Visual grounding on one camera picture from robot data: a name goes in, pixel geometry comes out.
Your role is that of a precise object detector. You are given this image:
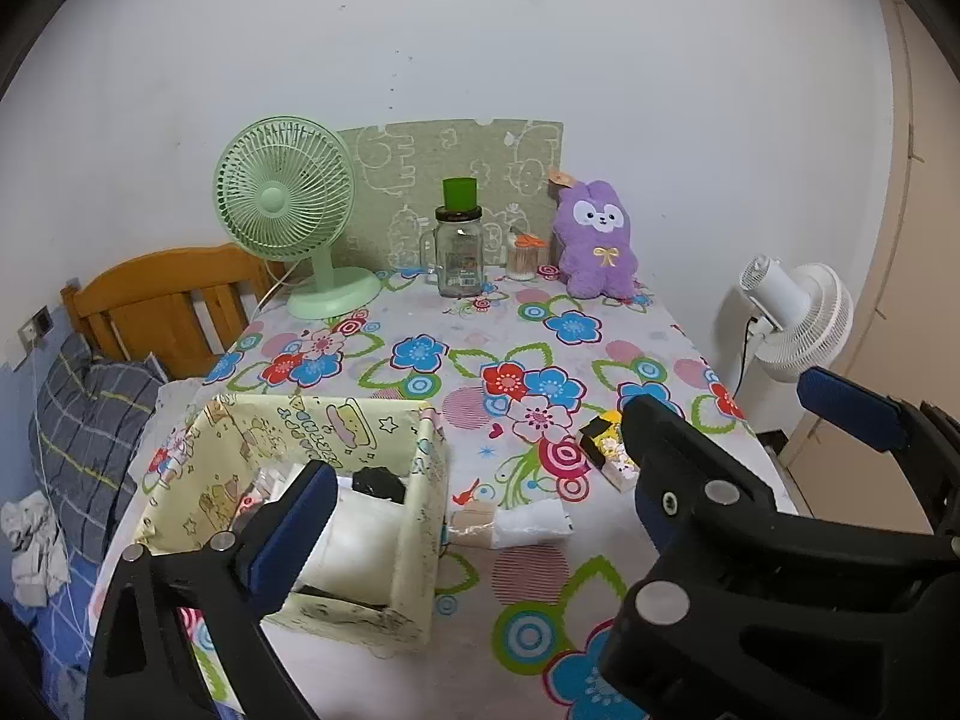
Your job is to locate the black fan cable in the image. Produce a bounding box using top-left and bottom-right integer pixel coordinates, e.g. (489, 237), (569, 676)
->
(737, 317), (757, 400)

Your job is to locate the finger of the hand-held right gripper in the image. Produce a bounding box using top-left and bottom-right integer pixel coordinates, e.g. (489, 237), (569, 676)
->
(796, 365), (960, 466)

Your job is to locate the green cartoon printed board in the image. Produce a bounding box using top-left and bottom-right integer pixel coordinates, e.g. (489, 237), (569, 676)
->
(335, 118), (566, 272)

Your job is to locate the wall socket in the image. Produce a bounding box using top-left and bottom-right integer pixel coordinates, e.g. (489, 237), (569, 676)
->
(18, 305), (55, 351)

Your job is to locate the clear swab container orange lid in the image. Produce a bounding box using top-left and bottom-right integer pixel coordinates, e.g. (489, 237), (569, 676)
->
(503, 228), (546, 281)

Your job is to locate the purple plush bunny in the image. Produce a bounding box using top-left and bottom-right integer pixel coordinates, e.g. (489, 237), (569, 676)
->
(549, 169), (641, 300)

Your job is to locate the grey plaid pillow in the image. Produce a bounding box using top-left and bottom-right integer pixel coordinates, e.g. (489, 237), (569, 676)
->
(28, 333), (164, 565)

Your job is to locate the glass jar mug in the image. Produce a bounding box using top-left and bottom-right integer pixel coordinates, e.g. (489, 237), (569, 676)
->
(418, 205), (490, 300)

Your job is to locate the yellow printed fabric storage box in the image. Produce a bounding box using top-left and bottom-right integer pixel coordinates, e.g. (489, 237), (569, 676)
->
(135, 392), (452, 652)

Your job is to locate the white crumpled cloth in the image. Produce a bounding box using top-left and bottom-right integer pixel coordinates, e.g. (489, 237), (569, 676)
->
(0, 490), (71, 610)

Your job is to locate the printed tissue pack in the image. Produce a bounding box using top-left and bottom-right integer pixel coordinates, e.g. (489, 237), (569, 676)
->
(579, 411), (644, 494)

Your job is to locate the beige door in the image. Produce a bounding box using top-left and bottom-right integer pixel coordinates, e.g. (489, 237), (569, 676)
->
(778, 0), (960, 535)

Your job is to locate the white fan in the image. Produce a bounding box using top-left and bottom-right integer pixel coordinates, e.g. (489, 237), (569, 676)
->
(738, 254), (857, 392)

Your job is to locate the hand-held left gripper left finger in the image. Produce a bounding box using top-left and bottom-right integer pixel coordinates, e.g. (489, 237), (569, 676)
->
(85, 460), (341, 720)

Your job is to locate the floral tablecloth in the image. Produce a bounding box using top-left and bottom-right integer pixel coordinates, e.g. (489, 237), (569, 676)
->
(88, 265), (802, 720)

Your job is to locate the wooden bed headboard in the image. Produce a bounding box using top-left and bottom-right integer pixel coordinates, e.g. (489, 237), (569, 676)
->
(61, 243), (290, 380)

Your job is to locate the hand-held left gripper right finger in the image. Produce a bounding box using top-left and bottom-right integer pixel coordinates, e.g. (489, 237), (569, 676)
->
(598, 393), (960, 720)

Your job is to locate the dark grey cloth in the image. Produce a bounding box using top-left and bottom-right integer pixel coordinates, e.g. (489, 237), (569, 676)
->
(350, 466), (410, 506)

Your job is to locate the blue bedsheet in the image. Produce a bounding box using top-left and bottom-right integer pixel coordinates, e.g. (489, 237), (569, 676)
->
(0, 536), (102, 720)

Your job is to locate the green desk fan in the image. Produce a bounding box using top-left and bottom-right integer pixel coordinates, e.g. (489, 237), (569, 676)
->
(212, 116), (383, 320)

